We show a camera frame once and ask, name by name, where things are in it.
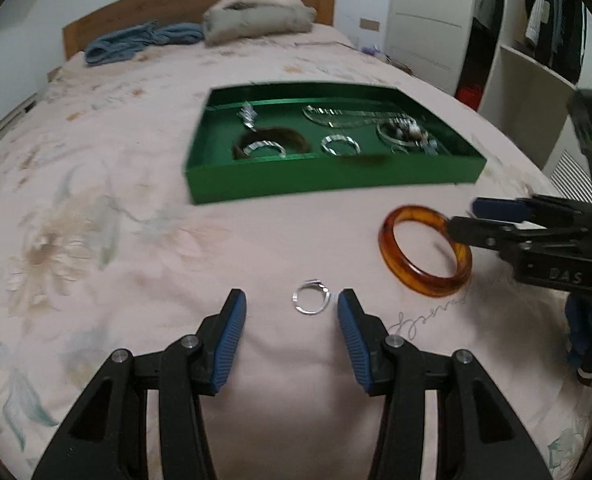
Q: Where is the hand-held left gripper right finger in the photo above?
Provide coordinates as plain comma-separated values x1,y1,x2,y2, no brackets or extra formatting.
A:
337,288,552,480

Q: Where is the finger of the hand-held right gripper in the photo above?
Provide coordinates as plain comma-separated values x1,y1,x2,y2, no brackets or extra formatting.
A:
446,215,592,262
470,194,592,228

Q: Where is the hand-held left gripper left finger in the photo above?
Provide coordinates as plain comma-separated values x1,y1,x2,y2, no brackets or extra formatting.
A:
31,288,248,480

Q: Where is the small silver ring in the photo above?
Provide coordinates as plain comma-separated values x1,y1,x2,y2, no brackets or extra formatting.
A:
292,278,333,316

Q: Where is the amber bangle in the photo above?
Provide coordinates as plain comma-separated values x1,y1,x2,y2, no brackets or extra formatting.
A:
378,205,473,295

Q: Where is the brown and white bead bracelet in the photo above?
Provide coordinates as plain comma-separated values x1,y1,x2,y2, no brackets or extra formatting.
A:
391,121,443,156

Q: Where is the green tray box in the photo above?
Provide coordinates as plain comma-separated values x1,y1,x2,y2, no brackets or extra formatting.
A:
183,81,488,206

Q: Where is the silver twisted bracelet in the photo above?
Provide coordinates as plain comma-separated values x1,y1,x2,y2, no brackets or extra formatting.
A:
320,134,362,157

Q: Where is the white slatted panel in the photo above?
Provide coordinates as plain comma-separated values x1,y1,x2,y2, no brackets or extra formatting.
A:
548,150,592,206

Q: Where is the white wardrobe shelf unit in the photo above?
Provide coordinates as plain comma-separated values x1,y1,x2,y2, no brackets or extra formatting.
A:
477,42,577,171

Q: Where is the red box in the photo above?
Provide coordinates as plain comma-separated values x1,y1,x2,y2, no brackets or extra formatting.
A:
455,82,484,109

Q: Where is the floral pink bedsheet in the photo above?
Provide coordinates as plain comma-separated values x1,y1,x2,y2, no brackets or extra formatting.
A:
0,25,592,480

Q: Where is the white wardrobe with clothes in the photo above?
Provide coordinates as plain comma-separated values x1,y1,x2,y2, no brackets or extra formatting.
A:
473,0,589,83

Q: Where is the white wardrobe door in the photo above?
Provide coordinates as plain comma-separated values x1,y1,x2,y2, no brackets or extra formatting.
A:
383,0,479,96

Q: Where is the dark brown bangle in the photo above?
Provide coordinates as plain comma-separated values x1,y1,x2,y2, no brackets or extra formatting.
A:
232,127,312,161

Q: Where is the silver pendant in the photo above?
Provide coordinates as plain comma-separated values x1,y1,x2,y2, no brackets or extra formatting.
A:
237,102,260,131

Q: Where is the grey fur-trimmed cushion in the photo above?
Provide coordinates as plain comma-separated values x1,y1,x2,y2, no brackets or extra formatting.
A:
202,0,318,46

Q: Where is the blue crumpled cloth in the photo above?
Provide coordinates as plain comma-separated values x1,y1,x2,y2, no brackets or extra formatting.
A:
84,20,206,67

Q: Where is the wooden headboard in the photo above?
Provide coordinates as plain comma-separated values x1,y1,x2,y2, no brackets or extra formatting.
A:
62,0,338,61

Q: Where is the silver chain necklace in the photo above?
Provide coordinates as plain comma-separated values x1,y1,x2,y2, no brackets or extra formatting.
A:
302,104,417,129

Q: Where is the silver faceted bracelet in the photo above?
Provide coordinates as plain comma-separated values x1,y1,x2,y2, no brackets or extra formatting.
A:
243,140,287,158

